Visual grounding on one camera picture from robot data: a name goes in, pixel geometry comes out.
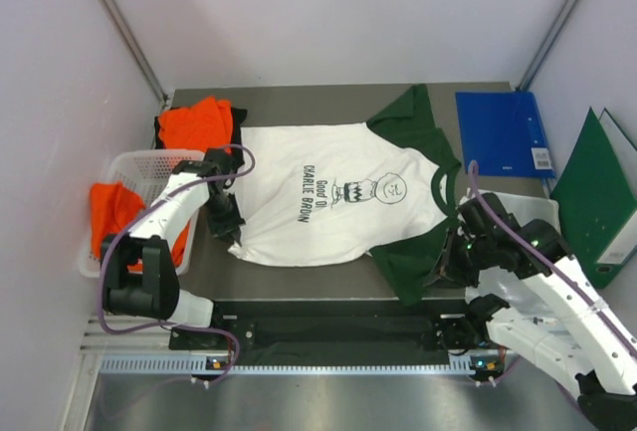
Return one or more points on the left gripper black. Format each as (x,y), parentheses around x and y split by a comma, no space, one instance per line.
(228,230)

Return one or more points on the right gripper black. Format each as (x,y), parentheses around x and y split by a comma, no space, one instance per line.
(442,269)

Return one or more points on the white green raglan t-shirt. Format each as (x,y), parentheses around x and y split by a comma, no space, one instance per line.
(323,195)

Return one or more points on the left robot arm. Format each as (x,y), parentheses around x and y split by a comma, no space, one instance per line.
(138,273)

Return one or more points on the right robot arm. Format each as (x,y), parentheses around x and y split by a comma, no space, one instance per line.
(596,365)

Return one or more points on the translucent plastic sleeve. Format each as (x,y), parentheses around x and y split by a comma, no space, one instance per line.
(505,284)

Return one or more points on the white plastic basket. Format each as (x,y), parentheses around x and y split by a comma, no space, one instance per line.
(144,172)

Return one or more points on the folded orange t-shirt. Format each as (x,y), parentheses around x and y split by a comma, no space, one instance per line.
(205,125)

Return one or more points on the crumpled orange t-shirt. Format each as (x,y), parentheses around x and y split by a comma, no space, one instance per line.
(112,206)

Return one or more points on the blue plastic folder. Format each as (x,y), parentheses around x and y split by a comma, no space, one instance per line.
(504,134)

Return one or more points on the green lever arch binder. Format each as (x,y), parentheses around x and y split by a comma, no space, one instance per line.
(596,194)

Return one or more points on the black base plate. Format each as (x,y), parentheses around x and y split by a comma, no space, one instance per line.
(353,331)

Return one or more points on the perforated cable duct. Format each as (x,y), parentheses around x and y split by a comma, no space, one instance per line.
(199,364)

